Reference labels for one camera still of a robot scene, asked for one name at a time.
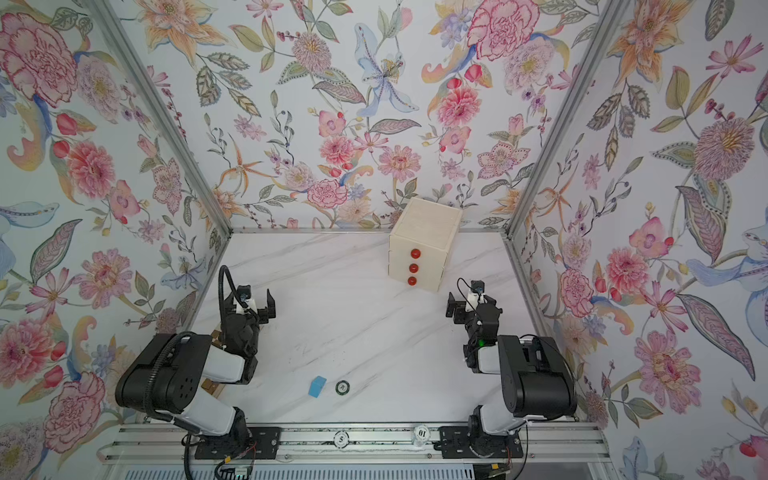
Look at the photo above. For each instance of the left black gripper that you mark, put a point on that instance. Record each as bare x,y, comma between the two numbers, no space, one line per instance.
264,306

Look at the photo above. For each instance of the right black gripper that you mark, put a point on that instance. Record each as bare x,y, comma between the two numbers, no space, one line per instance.
454,307

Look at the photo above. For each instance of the cream drawer cabinet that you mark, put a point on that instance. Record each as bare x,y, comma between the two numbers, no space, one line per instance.
424,215

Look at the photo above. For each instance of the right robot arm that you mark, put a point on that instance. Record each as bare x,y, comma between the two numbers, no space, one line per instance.
535,379

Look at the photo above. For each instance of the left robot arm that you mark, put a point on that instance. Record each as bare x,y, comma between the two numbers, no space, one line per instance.
165,380

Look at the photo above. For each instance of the wooden chessboard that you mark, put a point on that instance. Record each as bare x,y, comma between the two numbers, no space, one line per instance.
212,388

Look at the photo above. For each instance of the blue foam block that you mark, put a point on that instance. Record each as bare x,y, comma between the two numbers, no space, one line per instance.
316,386

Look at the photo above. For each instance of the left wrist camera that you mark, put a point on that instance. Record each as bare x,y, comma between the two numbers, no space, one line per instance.
243,299

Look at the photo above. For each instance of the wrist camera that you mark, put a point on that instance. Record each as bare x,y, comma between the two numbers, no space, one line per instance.
476,291
243,299

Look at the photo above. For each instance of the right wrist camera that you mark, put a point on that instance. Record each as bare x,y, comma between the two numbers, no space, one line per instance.
476,291

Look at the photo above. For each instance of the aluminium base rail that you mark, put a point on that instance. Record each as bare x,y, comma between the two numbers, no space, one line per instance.
305,443

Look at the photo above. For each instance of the left aluminium corner post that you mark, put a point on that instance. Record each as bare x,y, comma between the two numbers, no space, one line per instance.
136,71

